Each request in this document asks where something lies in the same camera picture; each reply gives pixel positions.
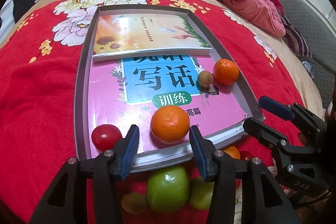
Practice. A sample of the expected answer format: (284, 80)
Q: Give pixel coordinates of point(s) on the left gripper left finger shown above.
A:
(65, 200)

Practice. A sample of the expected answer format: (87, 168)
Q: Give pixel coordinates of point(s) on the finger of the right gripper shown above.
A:
(307, 122)
(265, 135)

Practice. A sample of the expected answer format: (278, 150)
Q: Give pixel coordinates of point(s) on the orange tangerine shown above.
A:
(232, 151)
(226, 72)
(170, 124)

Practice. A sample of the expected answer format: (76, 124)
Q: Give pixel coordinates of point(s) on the round green fruit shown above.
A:
(201, 193)

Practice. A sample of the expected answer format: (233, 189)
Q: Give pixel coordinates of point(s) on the brown kiwi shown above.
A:
(134, 203)

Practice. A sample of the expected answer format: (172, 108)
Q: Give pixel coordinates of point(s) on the red tomato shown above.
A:
(246, 156)
(105, 136)

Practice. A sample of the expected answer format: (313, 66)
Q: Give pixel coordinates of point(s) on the small brown longan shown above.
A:
(205, 79)

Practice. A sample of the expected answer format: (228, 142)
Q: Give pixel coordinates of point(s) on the large green mango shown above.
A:
(167, 189)

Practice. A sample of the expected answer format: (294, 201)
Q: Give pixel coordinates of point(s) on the beige bed sheet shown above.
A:
(307, 89)

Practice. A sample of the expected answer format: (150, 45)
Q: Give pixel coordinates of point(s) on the striped dark pillow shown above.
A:
(294, 39)

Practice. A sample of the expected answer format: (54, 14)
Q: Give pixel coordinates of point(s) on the grey headboard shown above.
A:
(321, 41)

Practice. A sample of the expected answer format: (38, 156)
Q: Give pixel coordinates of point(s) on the pink Chinese workbook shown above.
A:
(129, 91)

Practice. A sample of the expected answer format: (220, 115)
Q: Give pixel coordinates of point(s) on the sunflower cover book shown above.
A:
(138, 35)

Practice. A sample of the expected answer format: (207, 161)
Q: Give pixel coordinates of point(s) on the black bag on floor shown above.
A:
(21, 7)

